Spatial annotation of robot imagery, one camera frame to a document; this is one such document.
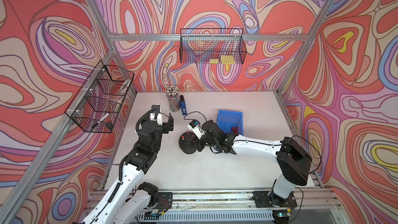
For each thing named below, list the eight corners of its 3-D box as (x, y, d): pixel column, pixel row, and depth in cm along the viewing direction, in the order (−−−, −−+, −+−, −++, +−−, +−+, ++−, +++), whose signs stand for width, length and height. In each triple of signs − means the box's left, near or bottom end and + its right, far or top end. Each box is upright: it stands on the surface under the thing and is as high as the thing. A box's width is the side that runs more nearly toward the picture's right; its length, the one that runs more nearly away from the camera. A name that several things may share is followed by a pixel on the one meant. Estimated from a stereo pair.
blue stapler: (182, 115, 108) (181, 110, 103) (179, 100, 117) (179, 95, 113) (187, 115, 108) (186, 110, 104) (184, 99, 118) (183, 94, 113)
